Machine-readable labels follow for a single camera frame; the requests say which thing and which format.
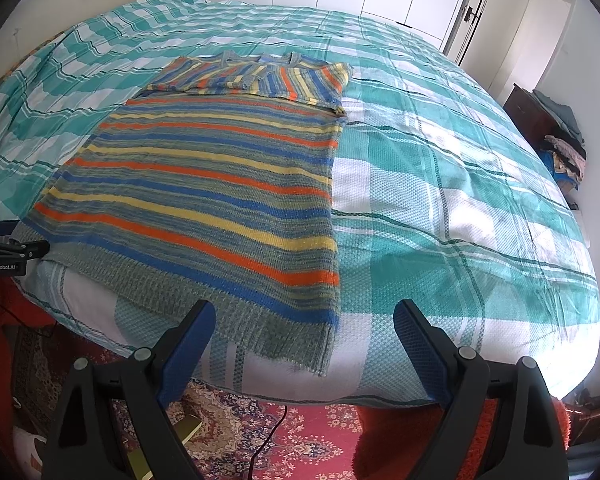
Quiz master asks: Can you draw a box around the teal checked bed cover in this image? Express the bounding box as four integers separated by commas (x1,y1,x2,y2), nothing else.
0,0,600,408

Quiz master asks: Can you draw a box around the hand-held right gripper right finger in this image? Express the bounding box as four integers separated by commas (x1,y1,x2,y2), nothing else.
394,299,568,480

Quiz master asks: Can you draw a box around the dark brown object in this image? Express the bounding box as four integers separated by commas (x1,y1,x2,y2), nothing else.
565,394,600,442

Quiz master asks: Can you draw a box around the red patterned rug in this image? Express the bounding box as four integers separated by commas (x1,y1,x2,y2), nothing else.
10,320,381,480

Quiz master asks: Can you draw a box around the pile of clothes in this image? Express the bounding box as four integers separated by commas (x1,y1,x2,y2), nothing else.
532,90,588,188

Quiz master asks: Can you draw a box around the black cable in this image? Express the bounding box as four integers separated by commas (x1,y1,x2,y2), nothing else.
247,405,287,480

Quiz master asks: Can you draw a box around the red fleece cloth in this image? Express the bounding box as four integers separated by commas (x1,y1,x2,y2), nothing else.
355,399,571,480
0,277,56,331

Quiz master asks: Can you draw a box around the striped knit sweater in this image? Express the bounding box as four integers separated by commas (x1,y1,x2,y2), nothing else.
12,51,353,377

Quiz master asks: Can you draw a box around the olive wooden slat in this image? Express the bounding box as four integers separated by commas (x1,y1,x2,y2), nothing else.
174,414,202,445
129,447,156,480

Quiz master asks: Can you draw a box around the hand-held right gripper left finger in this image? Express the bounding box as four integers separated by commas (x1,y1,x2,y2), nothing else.
42,299,217,480

